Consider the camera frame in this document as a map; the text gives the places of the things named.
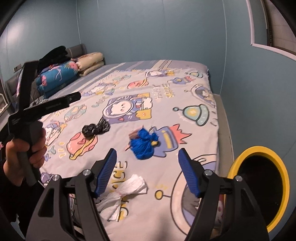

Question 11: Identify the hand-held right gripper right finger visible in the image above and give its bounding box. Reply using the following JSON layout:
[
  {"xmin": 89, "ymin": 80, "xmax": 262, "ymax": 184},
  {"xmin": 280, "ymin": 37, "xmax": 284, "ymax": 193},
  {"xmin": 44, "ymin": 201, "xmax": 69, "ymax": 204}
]
[{"xmin": 178, "ymin": 148, "xmax": 270, "ymax": 241}]

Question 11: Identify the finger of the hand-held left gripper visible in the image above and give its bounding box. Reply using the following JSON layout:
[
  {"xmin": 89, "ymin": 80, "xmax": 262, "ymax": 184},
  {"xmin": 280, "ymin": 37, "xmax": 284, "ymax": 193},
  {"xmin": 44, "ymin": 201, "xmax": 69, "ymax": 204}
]
[
  {"xmin": 17, "ymin": 61, "xmax": 38, "ymax": 114},
  {"xmin": 23, "ymin": 91, "xmax": 81, "ymax": 118}
]

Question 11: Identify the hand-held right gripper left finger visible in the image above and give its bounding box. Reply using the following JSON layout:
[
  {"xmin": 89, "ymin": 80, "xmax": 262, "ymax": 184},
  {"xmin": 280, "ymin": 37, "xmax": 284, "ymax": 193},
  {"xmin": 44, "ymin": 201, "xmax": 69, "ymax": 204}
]
[{"xmin": 25, "ymin": 148, "xmax": 117, "ymax": 241}]

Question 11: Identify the white paper tissue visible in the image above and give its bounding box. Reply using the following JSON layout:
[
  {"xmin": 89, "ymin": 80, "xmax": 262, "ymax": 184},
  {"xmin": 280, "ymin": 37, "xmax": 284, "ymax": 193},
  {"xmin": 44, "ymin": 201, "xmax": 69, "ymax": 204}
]
[{"xmin": 96, "ymin": 174, "xmax": 148, "ymax": 221}]

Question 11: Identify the blue plastic bag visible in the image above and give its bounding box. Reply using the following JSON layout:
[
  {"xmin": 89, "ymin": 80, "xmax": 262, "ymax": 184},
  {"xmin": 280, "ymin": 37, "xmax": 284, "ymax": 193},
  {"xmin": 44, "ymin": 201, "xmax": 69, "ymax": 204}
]
[{"xmin": 128, "ymin": 127, "xmax": 162, "ymax": 160}]

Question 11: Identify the black plastic bag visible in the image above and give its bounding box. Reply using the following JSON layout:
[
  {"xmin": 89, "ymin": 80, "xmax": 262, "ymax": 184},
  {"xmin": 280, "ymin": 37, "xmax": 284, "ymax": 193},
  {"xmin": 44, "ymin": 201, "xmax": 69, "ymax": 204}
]
[{"xmin": 82, "ymin": 117, "xmax": 111, "ymax": 138}]

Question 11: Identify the person's left forearm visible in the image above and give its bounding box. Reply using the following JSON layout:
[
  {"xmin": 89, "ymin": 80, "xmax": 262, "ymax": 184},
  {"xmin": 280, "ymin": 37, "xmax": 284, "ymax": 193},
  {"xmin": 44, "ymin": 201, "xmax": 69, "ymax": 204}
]
[{"xmin": 0, "ymin": 160, "xmax": 47, "ymax": 239}]

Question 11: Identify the person's left hand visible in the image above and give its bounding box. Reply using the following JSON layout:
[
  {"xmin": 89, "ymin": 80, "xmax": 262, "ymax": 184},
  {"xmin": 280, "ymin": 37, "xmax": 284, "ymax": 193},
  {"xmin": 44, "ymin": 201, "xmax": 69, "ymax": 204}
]
[{"xmin": 3, "ymin": 128, "xmax": 47, "ymax": 186}]

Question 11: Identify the blue floral folded quilt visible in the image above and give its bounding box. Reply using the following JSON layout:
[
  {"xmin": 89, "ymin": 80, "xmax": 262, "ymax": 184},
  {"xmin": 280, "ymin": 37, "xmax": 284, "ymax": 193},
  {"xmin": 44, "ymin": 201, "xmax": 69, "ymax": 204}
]
[{"xmin": 35, "ymin": 61, "xmax": 80, "ymax": 99}]

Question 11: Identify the black clothing pile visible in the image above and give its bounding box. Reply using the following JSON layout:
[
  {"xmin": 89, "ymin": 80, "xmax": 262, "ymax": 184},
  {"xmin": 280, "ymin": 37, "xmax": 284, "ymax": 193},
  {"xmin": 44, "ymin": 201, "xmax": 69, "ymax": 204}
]
[{"xmin": 37, "ymin": 46, "xmax": 70, "ymax": 70}]

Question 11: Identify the beige folded quilt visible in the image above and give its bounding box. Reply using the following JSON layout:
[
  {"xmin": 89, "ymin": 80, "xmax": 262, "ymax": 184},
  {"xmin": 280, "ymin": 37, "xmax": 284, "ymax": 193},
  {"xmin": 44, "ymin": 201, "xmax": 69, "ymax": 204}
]
[{"xmin": 74, "ymin": 52, "xmax": 105, "ymax": 77}]

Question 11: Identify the grey bed headboard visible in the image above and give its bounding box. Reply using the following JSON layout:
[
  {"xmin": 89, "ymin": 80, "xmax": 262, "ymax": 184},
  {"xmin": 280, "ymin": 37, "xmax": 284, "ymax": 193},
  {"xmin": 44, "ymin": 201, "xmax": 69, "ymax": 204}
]
[{"xmin": 5, "ymin": 44, "xmax": 88, "ymax": 102}]

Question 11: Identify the grey bed mattress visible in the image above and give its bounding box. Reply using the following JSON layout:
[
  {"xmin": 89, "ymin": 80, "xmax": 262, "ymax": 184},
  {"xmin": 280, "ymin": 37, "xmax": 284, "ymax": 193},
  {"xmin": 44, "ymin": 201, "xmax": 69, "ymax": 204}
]
[{"xmin": 30, "ymin": 59, "xmax": 234, "ymax": 181}]

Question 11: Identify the cartoon printed bed sheet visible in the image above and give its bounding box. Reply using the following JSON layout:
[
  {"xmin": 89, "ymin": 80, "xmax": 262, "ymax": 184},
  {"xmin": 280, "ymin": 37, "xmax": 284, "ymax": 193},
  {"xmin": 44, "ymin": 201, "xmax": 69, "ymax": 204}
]
[{"xmin": 38, "ymin": 59, "xmax": 220, "ymax": 241}]

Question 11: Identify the white framed window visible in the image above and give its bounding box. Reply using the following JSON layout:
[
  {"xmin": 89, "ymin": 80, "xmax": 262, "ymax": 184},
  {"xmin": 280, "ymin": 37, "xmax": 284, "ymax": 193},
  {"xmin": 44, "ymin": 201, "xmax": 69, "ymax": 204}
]
[{"xmin": 245, "ymin": 0, "xmax": 296, "ymax": 62}]

